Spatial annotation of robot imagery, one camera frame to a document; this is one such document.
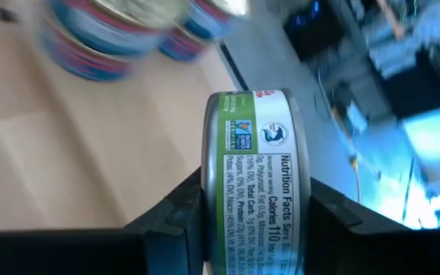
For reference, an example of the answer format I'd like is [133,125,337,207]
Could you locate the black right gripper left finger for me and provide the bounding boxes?
[0,167,205,275]

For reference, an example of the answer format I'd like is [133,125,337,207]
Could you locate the black metal table frame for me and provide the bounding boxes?
[218,40,251,92]

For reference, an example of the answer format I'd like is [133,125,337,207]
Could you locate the tuna can green white label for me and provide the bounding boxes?
[200,88,312,275]

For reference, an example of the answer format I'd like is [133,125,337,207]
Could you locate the wooden shelf board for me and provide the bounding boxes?
[0,0,244,234]

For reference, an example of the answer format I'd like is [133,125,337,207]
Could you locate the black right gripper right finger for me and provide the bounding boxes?
[306,176,440,275]

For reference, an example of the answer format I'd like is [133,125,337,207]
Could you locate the thin yellow cable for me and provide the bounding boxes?
[330,106,362,203]

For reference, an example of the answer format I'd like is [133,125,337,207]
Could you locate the dark grey desk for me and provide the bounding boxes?
[280,0,440,119]

